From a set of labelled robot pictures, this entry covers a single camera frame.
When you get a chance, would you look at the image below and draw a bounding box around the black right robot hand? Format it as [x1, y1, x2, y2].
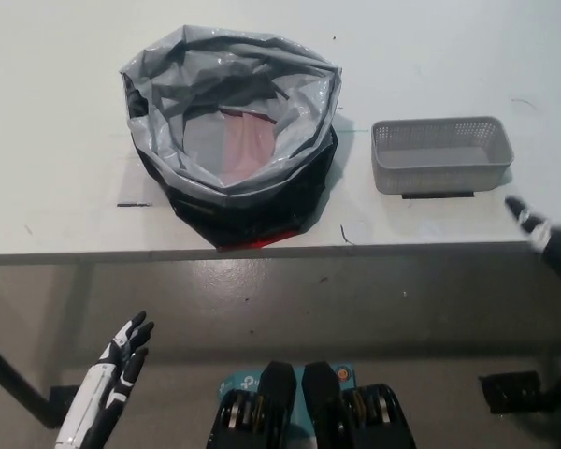
[503, 196, 561, 300]

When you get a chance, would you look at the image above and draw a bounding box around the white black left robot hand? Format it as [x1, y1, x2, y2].
[54, 311, 155, 449]

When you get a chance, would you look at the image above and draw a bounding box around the small grey rectangular basket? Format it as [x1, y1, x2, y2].
[370, 115, 515, 196]

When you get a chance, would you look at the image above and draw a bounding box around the grey black plastic bag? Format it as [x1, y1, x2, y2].
[119, 23, 345, 253]

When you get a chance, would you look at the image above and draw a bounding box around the black table foot plate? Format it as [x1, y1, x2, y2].
[50, 384, 83, 429]
[478, 370, 551, 415]

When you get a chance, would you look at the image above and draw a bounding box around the black diagonal table leg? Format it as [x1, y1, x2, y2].
[0, 332, 62, 429]

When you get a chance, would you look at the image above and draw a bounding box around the black tape patch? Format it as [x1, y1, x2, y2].
[399, 188, 478, 201]

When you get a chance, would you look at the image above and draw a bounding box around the teal router box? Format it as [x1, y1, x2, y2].
[214, 362, 356, 429]

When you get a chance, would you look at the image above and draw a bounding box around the black ribbed robot body block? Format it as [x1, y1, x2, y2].
[204, 359, 296, 449]
[301, 360, 420, 449]

